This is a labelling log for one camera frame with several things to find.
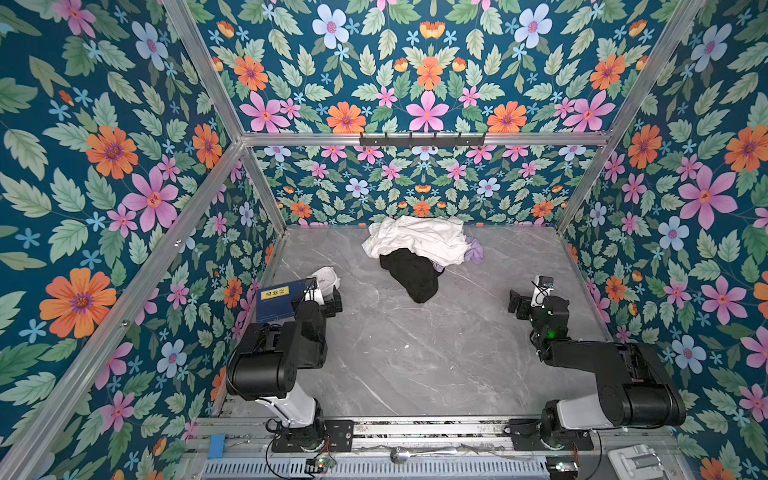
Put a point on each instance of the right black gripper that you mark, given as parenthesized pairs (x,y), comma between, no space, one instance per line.
(519,303)

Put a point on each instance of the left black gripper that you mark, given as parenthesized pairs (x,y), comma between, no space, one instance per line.
(332,301)

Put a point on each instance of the black cloth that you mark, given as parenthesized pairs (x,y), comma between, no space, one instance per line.
(416,274)

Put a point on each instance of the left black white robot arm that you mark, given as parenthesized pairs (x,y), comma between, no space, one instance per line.
(289,335)

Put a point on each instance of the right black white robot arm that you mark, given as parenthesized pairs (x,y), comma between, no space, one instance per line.
(633,388)

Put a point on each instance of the purple cloth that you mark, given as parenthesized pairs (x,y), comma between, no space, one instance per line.
(475,252)

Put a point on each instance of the blue box with yellow label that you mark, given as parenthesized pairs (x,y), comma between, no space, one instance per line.
(282,303)

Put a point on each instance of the metal ladle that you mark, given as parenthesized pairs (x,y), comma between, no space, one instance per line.
(401,455)

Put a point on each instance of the blue tape piece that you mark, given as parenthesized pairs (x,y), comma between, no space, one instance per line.
(216,446)

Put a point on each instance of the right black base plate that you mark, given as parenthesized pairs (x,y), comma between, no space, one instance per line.
(530,435)

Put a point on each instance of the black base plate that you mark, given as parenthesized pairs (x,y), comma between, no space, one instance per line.
(530,435)
(334,434)

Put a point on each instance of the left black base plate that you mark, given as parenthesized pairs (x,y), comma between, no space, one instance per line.
(334,434)

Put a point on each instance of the white cable duct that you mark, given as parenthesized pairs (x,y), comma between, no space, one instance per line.
(377,468)

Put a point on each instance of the grey coat hook rail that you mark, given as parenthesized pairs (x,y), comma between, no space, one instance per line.
(411,139)

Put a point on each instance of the white plastic bracket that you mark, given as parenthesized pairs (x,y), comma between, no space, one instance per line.
(638,462)

